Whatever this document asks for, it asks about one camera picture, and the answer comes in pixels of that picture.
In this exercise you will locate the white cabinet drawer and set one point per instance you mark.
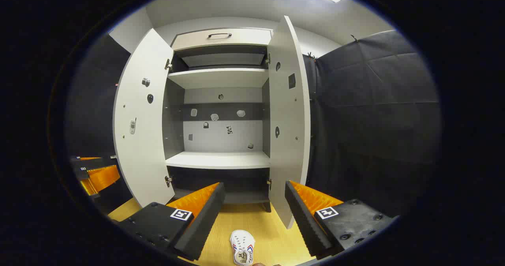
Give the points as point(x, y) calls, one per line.
point(221, 41)

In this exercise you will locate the white canvas shoe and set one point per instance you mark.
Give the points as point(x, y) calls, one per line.
point(241, 246)

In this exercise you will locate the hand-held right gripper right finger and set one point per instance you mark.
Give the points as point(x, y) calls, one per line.
point(303, 222)

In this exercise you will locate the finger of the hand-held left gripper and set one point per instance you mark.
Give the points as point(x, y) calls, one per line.
point(103, 178)
point(94, 162)

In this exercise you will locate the white shoe cabinet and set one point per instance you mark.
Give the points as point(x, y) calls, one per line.
point(219, 159)

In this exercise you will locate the white cabinet door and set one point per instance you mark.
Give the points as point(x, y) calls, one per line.
point(286, 159)
point(142, 147)

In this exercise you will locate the black backdrop cloth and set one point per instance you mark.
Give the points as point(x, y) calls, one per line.
point(375, 100)

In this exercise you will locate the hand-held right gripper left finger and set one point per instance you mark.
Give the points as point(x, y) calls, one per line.
point(207, 218)

